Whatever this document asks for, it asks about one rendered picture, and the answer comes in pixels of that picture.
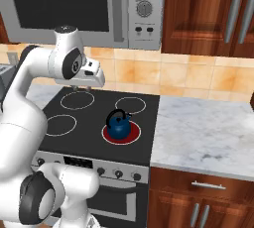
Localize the silver oven door handle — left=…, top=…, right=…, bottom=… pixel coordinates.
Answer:
left=98, top=177, right=149, bottom=190

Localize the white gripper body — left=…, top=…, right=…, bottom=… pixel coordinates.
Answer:
left=54, top=69, right=106, bottom=89

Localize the black and silver stove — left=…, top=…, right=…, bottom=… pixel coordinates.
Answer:
left=31, top=85, right=162, bottom=228

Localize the silver microwave knob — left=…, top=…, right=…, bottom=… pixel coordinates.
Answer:
left=136, top=0, right=154, bottom=18

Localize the black microwave door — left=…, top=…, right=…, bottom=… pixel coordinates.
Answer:
left=0, top=0, right=129, bottom=50

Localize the white wall socket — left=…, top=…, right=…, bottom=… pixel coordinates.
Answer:
left=6, top=51, right=20, bottom=65

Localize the black stove knob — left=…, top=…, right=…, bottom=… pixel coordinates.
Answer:
left=36, top=157, right=47, bottom=168
left=131, top=171, right=143, bottom=182
left=95, top=167, right=107, bottom=177
left=113, top=169, right=125, bottom=179

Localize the brown wooden cupboard door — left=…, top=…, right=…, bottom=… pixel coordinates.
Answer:
left=197, top=195, right=254, bottom=228
left=161, top=0, right=250, bottom=57
left=146, top=188, right=201, bottom=228
left=230, top=0, right=254, bottom=59

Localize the black oven door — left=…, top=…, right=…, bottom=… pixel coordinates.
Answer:
left=49, top=175, right=151, bottom=228

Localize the brown wooden drawer front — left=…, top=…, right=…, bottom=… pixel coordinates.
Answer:
left=149, top=167, right=254, bottom=205

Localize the blue kettle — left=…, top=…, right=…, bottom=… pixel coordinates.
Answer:
left=105, top=108, right=134, bottom=141

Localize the grey toaster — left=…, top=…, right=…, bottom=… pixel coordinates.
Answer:
left=0, top=64, right=16, bottom=106

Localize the silver cupboard handle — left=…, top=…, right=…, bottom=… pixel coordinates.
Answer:
left=190, top=202, right=200, bottom=228
left=224, top=0, right=245, bottom=45
left=238, top=0, right=254, bottom=46
left=198, top=204, right=211, bottom=228

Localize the silver drawer handle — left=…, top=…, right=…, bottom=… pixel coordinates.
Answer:
left=190, top=179, right=227, bottom=191

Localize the silver microwave oven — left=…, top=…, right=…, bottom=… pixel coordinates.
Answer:
left=0, top=0, right=166, bottom=52

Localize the silver microwave door handle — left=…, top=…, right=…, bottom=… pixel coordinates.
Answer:
left=110, top=0, right=126, bottom=44

